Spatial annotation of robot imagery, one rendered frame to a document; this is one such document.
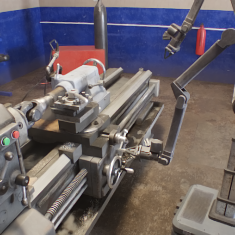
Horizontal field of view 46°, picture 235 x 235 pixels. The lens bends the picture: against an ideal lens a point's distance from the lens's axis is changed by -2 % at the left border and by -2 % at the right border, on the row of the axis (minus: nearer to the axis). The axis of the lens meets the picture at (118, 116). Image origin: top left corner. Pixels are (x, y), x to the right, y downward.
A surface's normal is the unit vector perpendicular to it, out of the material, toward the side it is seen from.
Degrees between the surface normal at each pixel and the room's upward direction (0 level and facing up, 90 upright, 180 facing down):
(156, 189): 0
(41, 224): 32
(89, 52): 90
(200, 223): 0
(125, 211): 0
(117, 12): 90
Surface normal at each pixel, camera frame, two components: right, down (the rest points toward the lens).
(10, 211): 0.93, 0.14
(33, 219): 0.49, -0.69
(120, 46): -0.36, 0.40
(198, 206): -0.01, -0.90
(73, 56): -0.02, 0.43
